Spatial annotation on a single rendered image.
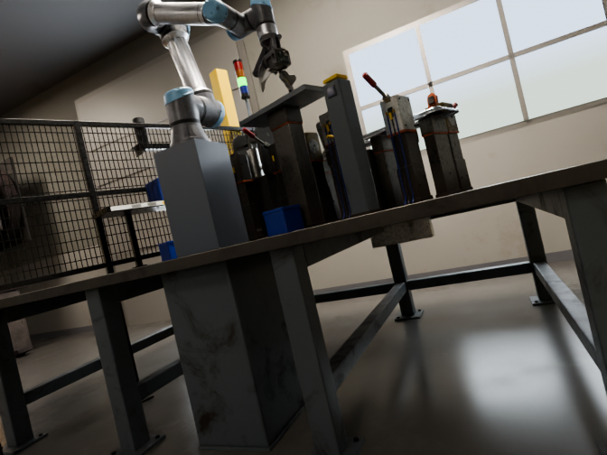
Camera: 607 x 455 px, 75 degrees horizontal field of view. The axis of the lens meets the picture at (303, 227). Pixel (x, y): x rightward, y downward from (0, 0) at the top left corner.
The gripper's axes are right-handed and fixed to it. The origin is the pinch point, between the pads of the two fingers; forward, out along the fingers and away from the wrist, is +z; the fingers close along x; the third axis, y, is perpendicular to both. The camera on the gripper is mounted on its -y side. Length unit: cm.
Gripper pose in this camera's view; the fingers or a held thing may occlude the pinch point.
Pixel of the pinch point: (277, 94)
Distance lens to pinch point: 156.7
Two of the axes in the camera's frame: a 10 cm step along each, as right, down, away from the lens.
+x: 7.3, -1.7, 6.6
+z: 2.3, 9.7, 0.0
